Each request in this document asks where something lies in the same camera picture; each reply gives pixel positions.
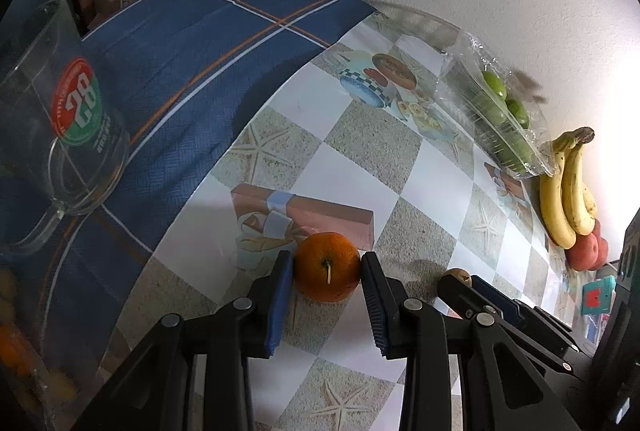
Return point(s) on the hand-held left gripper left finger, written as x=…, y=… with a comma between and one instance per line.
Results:
x=280, y=301

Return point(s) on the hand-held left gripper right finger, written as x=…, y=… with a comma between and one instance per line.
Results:
x=375, y=301

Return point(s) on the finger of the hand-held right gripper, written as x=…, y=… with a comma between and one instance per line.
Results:
x=495, y=297
x=460, y=293

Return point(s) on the small brown pear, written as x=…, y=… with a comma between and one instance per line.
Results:
x=460, y=275

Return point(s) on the orange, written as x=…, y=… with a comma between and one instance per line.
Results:
x=325, y=273

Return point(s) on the teal box with red label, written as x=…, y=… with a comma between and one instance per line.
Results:
x=597, y=298

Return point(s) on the red apple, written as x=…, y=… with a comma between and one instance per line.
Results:
x=603, y=251
x=582, y=253

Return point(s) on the yellow banana bunch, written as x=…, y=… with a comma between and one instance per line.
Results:
x=552, y=201

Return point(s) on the clear plastic fruit container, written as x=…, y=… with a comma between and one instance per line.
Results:
x=465, y=76

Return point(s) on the clear plastic tub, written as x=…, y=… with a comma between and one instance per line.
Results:
x=45, y=401

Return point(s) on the blue plaid cloth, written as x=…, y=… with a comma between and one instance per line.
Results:
x=200, y=36

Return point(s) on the glass mug with round label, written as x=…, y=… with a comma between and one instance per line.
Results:
x=77, y=101

